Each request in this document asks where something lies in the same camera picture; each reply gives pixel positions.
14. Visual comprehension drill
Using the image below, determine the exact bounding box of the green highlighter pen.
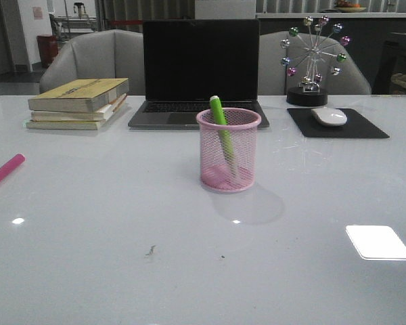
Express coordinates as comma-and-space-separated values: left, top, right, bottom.
210, 95, 239, 180

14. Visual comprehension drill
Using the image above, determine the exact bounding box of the pink highlighter pen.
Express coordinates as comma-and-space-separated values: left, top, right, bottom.
0, 153, 26, 182

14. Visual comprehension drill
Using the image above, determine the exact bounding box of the pink mesh pen holder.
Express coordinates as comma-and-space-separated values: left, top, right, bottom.
196, 108, 261, 193

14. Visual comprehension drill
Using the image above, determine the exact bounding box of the grey open laptop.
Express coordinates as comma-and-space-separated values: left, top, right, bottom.
128, 19, 269, 129

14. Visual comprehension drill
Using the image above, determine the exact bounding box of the middle white book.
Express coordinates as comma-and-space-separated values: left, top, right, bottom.
31, 94, 127, 122

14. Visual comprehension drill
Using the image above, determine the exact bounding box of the right grey armchair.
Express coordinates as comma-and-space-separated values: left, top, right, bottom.
258, 31, 371, 95

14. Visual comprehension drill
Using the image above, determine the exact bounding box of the grey armchair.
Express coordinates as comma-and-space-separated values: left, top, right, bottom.
39, 29, 145, 95
258, 31, 371, 95

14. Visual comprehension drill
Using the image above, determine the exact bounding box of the white computer mouse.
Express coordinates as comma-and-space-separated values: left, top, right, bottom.
311, 107, 348, 127

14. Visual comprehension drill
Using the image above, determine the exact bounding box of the top yellow book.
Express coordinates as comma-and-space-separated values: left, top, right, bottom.
28, 78, 129, 113

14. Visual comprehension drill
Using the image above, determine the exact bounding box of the yellow book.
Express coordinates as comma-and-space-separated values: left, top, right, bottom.
28, 78, 129, 113
25, 107, 121, 130

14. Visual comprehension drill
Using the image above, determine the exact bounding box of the left grey armchair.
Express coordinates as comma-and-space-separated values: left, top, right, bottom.
39, 29, 145, 95

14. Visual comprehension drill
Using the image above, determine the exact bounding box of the ferris wheel desk toy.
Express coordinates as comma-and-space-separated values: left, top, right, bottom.
279, 15, 347, 106

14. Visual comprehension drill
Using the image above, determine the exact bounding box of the black mouse pad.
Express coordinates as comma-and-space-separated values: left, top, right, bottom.
288, 108, 390, 139

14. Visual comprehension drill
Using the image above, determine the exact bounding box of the bottom yellow book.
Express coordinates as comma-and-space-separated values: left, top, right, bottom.
25, 107, 121, 130

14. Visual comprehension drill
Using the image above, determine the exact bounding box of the metal cart in background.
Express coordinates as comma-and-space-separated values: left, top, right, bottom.
47, 0, 98, 39

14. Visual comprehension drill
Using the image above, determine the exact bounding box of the red trash bin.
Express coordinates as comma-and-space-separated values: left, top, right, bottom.
37, 35, 58, 68

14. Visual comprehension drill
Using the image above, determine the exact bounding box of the fruit bowl on counter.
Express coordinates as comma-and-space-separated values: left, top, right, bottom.
334, 0, 366, 13

